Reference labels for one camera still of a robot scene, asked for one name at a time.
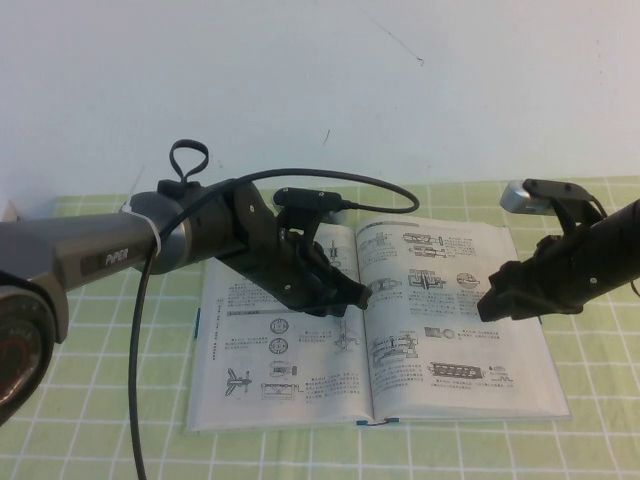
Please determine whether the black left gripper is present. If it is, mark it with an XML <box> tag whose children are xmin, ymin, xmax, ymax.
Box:
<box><xmin>213</xmin><ymin>179</ymin><xmax>372</xmax><ymax>320</ymax></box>

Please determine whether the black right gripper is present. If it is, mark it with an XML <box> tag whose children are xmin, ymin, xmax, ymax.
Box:
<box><xmin>476</xmin><ymin>223</ymin><xmax>604</xmax><ymax>323</ymax></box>

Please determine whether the technical book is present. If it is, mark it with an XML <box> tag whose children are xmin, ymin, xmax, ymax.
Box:
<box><xmin>184</xmin><ymin>214</ymin><xmax>572</xmax><ymax>434</ymax></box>

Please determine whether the white zip tie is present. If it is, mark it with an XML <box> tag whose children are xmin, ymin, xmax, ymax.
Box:
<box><xmin>121</xmin><ymin>199</ymin><xmax>164</xmax><ymax>257</ymax></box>

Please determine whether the black strap loop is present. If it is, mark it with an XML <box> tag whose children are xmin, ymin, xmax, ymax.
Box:
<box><xmin>169</xmin><ymin>140</ymin><xmax>209</xmax><ymax>187</ymax></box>

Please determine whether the green checked tablecloth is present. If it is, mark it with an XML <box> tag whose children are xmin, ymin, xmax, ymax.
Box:
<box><xmin>0</xmin><ymin>177</ymin><xmax>640</xmax><ymax>480</ymax></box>

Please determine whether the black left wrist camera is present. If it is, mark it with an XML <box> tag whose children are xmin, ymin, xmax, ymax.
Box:
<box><xmin>273</xmin><ymin>186</ymin><xmax>347</xmax><ymax>237</ymax></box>

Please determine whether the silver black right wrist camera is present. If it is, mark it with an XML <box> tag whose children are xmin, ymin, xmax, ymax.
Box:
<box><xmin>499</xmin><ymin>178</ymin><xmax>604</xmax><ymax>222</ymax></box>

